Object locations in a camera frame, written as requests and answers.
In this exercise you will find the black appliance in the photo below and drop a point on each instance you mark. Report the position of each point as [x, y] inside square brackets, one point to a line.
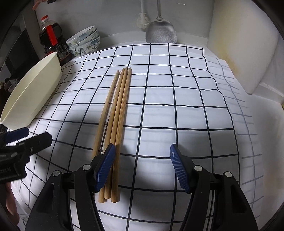
[17, 48]

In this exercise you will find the metal spatula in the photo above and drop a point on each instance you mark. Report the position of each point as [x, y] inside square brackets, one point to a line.
[160, 32]

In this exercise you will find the white checked cloth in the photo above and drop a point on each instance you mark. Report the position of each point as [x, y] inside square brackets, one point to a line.
[177, 100]

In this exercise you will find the dark sauce bottle red cap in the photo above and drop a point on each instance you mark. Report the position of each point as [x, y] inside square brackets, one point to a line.
[50, 33]

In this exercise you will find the person's left hand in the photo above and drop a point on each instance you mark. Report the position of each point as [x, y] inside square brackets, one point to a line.
[11, 200]

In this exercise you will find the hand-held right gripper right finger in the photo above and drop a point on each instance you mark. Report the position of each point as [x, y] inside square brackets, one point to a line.
[180, 168]

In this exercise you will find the tan wooden chopstick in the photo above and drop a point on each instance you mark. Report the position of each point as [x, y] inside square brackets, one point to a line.
[107, 111]
[121, 100]
[115, 100]
[125, 100]

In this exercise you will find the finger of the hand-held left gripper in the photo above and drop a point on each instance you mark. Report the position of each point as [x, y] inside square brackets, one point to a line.
[16, 134]
[37, 142]

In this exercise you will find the white dish brush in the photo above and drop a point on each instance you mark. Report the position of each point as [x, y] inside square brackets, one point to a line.
[142, 21]

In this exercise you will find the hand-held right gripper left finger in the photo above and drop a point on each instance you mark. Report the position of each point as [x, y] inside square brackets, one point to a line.
[105, 168]

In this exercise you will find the white plastic basin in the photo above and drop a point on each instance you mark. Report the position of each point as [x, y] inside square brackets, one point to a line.
[33, 93]

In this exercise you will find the floral ceramic bowl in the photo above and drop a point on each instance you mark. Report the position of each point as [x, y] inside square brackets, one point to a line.
[82, 33]
[86, 50]
[88, 41]

